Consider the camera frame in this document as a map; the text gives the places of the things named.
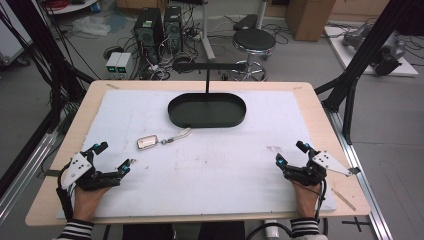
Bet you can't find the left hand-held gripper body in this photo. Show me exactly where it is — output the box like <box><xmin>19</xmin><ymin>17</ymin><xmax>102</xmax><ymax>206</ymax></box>
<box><xmin>57</xmin><ymin>149</ymin><xmax>122</xmax><ymax>193</ymax></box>

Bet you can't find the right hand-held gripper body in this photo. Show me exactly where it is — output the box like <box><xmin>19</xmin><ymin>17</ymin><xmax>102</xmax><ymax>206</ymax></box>
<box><xmin>282</xmin><ymin>149</ymin><xmax>362</xmax><ymax>187</ymax></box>

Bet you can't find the silver keychain with white strap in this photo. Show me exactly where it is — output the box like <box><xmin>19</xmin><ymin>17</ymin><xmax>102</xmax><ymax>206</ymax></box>
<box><xmin>136</xmin><ymin>127</ymin><xmax>194</xmax><ymax>152</ymax></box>

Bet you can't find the black oval tray hanger stand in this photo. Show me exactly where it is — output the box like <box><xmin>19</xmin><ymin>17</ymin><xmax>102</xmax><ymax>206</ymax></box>
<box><xmin>167</xmin><ymin>61</ymin><xmax>248</xmax><ymax>130</ymax></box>

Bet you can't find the person's right hand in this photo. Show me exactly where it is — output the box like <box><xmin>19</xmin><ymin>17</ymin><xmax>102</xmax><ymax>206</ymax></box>
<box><xmin>290</xmin><ymin>179</ymin><xmax>323</xmax><ymax>220</ymax></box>

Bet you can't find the person's left hand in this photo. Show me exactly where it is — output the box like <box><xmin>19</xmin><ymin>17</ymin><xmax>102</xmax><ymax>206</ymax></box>
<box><xmin>72</xmin><ymin>186</ymin><xmax>112</xmax><ymax>222</ymax></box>

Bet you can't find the wooden table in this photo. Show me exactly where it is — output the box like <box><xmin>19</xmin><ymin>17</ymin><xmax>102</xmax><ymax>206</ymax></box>
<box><xmin>24</xmin><ymin>79</ymin><xmax>372</xmax><ymax>228</ymax></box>

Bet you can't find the thin wooden stick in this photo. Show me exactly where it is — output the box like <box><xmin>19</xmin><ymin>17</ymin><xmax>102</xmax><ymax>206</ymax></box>
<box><xmin>330</xmin><ymin>187</ymin><xmax>357</xmax><ymax>212</ymax></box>

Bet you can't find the white foam mat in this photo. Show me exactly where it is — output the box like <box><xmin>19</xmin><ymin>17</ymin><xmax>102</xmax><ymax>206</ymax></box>
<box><xmin>55</xmin><ymin>88</ymin><xmax>338</xmax><ymax>221</ymax></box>

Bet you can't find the white table leg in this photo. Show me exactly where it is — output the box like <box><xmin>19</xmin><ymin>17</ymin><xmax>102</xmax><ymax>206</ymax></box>
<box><xmin>263</xmin><ymin>218</ymin><xmax>281</xmax><ymax>240</ymax></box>

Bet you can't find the person's left leg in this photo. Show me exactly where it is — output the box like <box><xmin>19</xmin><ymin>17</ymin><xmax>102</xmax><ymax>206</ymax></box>
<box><xmin>121</xmin><ymin>222</ymin><xmax>175</xmax><ymax>240</ymax></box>

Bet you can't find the person's leg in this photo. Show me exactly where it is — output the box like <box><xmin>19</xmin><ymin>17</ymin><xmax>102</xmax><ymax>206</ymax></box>
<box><xmin>197</xmin><ymin>221</ymin><xmax>246</xmax><ymax>240</ymax></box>
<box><xmin>121</xmin><ymin>222</ymin><xmax>175</xmax><ymax>240</ymax></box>

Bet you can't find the white power supply box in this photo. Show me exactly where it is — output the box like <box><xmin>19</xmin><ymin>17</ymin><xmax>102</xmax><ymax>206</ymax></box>
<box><xmin>105</xmin><ymin>51</ymin><xmax>123</xmax><ymax>80</ymax></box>
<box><xmin>115</xmin><ymin>52</ymin><xmax>134</xmax><ymax>80</ymax></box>

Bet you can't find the person's right leg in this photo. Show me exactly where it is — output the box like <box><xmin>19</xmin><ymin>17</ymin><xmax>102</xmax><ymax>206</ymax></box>
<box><xmin>197</xmin><ymin>221</ymin><xmax>246</xmax><ymax>240</ymax></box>

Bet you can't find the white floor board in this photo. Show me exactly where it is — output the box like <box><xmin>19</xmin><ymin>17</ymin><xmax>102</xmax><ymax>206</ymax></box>
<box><xmin>323</xmin><ymin>25</ymin><xmax>420</xmax><ymax>78</ymax></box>

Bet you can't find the black round stool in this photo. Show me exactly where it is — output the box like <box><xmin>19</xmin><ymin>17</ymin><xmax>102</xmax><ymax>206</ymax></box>
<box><xmin>231</xmin><ymin>27</ymin><xmax>278</xmax><ymax>82</ymax></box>

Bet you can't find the clear plastic bag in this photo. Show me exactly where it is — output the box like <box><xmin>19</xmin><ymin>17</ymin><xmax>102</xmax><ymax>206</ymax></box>
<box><xmin>71</xmin><ymin>14</ymin><xmax>112</xmax><ymax>38</ymax></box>

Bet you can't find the grey robot equipment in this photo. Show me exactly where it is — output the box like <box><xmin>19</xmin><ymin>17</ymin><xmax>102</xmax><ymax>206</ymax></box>
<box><xmin>342</xmin><ymin>22</ymin><xmax>408</xmax><ymax>77</ymax></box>

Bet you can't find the large black computer tower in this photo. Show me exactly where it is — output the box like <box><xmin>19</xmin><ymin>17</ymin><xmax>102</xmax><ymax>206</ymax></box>
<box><xmin>132</xmin><ymin>7</ymin><xmax>165</xmax><ymax>65</ymax></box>

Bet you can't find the brown cardboard box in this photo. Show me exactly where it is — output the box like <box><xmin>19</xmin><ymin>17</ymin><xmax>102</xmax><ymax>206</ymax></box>
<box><xmin>285</xmin><ymin>0</ymin><xmax>337</xmax><ymax>43</ymax></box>

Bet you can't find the slim black computer tower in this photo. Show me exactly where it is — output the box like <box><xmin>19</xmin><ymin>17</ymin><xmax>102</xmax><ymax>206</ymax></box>
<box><xmin>162</xmin><ymin>5</ymin><xmax>184</xmax><ymax>55</ymax></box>

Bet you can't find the round white table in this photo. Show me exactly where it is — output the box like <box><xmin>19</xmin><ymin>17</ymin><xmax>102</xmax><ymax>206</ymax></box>
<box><xmin>42</xmin><ymin>0</ymin><xmax>102</xmax><ymax>16</ymax></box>

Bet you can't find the white desk leg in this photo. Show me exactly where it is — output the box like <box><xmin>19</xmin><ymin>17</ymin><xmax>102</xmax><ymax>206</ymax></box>
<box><xmin>199</xmin><ymin>0</ymin><xmax>217</xmax><ymax>62</ymax></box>

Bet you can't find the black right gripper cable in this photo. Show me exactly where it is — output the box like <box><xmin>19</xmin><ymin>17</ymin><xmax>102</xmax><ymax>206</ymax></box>
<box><xmin>313</xmin><ymin>178</ymin><xmax>329</xmax><ymax>223</ymax></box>

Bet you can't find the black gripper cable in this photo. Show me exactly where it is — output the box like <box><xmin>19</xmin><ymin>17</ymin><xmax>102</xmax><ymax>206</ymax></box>
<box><xmin>55</xmin><ymin>166</ymin><xmax>75</xmax><ymax>222</ymax></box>
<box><xmin>313</xmin><ymin>178</ymin><xmax>329</xmax><ymax>223</ymax></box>

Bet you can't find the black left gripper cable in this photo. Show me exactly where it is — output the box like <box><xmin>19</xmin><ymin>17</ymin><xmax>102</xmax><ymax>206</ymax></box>
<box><xmin>55</xmin><ymin>166</ymin><xmax>75</xmax><ymax>222</ymax></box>

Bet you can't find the aluminium rail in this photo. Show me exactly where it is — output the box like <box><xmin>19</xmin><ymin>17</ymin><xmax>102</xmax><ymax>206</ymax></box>
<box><xmin>324</xmin><ymin>107</ymin><xmax>395</xmax><ymax>240</ymax></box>
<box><xmin>0</xmin><ymin>131</ymin><xmax>60</xmax><ymax>222</ymax></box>

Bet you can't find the thick black cable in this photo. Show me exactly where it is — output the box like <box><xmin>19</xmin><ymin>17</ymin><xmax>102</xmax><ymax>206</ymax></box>
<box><xmin>244</xmin><ymin>221</ymin><xmax>295</xmax><ymax>240</ymax></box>

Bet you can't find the tangle of floor cables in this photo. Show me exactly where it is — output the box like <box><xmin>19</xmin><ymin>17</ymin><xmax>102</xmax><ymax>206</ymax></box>
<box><xmin>138</xmin><ymin>19</ymin><xmax>203</xmax><ymax>82</ymax></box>

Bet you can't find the black metal frame post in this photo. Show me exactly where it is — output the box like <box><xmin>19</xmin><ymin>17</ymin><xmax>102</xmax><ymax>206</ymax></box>
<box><xmin>0</xmin><ymin>0</ymin><xmax>96</xmax><ymax>135</ymax></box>
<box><xmin>314</xmin><ymin>0</ymin><xmax>424</xmax><ymax>146</ymax></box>

